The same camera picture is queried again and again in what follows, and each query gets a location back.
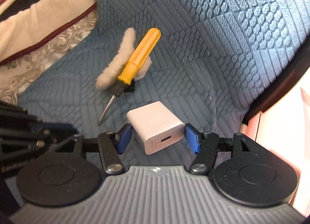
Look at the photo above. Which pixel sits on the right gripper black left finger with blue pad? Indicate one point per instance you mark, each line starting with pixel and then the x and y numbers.
pixel 111 146

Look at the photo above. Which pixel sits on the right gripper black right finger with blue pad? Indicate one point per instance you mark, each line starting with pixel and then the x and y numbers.
pixel 204 146

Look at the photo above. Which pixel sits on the white USB-A charger cube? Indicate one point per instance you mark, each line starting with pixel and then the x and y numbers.
pixel 156 126

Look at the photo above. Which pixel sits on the yellow handle screwdriver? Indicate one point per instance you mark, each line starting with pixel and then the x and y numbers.
pixel 136 68

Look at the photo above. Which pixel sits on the black USB flash drive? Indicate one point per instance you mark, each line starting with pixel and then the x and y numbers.
pixel 130 88

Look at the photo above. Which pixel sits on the beige floral lace cloth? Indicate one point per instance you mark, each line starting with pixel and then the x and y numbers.
pixel 17 75

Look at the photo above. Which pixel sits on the pink open shoebox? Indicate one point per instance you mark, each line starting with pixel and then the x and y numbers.
pixel 284 130

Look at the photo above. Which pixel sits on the blue textured sofa cover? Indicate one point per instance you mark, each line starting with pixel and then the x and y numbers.
pixel 214 58

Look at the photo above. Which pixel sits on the red white black blanket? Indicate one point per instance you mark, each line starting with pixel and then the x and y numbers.
pixel 27 25

